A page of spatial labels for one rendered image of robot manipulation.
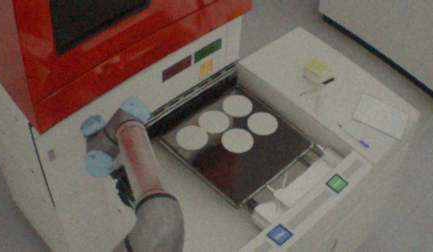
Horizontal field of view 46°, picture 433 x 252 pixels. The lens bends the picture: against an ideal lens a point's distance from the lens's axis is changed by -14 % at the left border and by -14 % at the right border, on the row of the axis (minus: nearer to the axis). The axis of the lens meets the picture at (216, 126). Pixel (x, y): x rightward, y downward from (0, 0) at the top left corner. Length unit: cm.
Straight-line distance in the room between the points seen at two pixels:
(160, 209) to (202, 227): 64
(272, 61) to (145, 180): 97
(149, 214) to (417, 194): 215
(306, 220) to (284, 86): 54
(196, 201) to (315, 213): 39
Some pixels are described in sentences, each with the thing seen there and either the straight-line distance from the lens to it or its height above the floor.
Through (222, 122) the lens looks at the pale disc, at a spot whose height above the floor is 90.
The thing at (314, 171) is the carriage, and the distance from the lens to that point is 185.
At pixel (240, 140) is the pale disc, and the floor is 90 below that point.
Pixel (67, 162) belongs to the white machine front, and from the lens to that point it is 171.
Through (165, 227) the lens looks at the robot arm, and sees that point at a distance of 112.
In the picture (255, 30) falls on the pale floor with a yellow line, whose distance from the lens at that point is 376.
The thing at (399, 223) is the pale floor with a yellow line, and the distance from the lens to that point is 292.
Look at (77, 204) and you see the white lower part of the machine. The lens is 188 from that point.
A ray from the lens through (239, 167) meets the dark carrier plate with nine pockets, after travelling 181.
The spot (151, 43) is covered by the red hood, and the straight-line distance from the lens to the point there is 158.
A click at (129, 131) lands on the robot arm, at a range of 134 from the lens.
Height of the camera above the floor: 231
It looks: 48 degrees down
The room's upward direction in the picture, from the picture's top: 3 degrees clockwise
